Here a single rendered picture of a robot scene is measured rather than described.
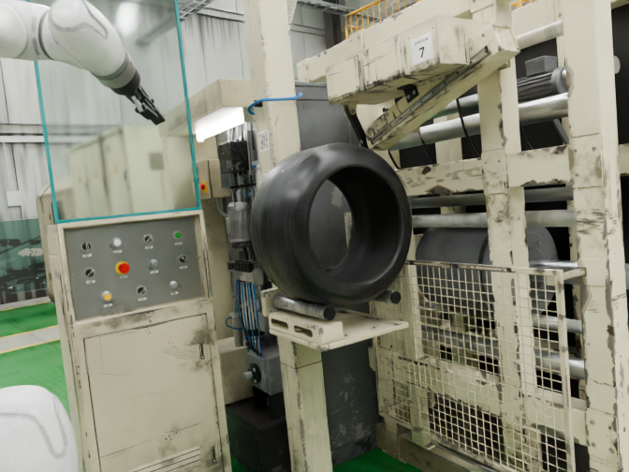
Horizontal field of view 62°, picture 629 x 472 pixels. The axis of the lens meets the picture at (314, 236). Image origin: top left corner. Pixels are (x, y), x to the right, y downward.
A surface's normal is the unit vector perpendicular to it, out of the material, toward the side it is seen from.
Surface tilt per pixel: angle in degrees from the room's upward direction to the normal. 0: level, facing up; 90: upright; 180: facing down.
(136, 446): 90
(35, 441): 75
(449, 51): 90
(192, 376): 90
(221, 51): 90
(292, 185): 65
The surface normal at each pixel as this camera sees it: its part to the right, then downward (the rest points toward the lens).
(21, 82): 0.65, -0.01
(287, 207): -0.25, -0.15
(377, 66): -0.84, 0.12
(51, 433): 0.87, -0.38
